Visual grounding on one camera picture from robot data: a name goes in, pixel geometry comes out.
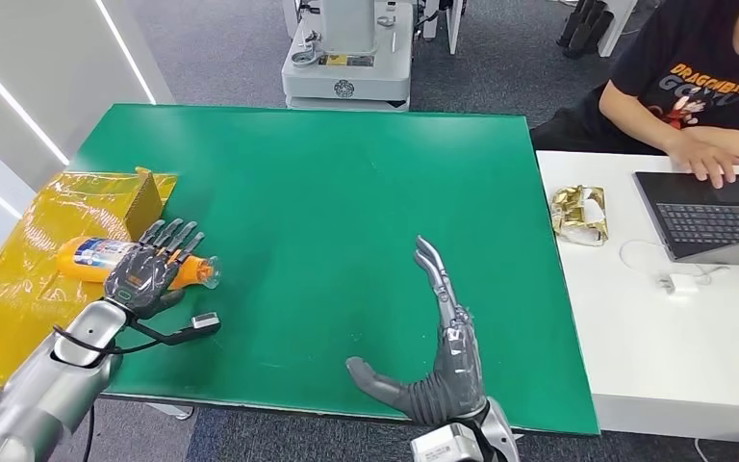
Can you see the green table board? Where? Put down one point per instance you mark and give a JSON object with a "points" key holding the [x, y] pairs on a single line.
{"points": [[318, 191]]}

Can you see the dark grey laptop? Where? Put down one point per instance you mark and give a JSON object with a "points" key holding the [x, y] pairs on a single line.
{"points": [[707, 220]]}

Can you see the yellow film-wrapped cardboard box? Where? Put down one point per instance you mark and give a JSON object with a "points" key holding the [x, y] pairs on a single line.
{"points": [[19, 306]]}

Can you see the orange plastic bottle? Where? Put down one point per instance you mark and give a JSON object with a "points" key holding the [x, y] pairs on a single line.
{"points": [[86, 258]]}

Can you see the white robot base machine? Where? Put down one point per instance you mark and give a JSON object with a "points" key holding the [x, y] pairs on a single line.
{"points": [[347, 70]]}

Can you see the black chair legs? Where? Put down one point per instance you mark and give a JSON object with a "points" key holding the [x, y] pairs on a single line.
{"points": [[585, 28]]}

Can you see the person's right forearm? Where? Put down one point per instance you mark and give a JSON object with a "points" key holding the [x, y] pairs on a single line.
{"points": [[637, 118]]}

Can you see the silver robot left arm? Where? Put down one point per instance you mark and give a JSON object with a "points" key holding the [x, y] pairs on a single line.
{"points": [[44, 389]]}

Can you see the white power adapter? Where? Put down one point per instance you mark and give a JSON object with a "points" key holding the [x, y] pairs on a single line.
{"points": [[678, 284]]}

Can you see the person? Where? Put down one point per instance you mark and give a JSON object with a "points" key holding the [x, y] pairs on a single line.
{"points": [[694, 70]]}

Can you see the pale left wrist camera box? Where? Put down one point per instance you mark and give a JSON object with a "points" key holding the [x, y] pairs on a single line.
{"points": [[206, 321]]}

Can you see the person's right hand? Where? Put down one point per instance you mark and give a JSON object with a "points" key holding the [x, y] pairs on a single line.
{"points": [[704, 156]]}

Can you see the white desk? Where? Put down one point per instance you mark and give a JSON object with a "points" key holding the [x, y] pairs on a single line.
{"points": [[669, 357]]}

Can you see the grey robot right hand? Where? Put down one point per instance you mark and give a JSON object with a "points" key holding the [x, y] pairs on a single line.
{"points": [[455, 376]]}

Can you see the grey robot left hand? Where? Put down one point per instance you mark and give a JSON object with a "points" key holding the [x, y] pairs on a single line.
{"points": [[143, 280]]}

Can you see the crumpled gold foil wrapper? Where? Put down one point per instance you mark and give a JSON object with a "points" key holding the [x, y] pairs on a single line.
{"points": [[578, 215]]}

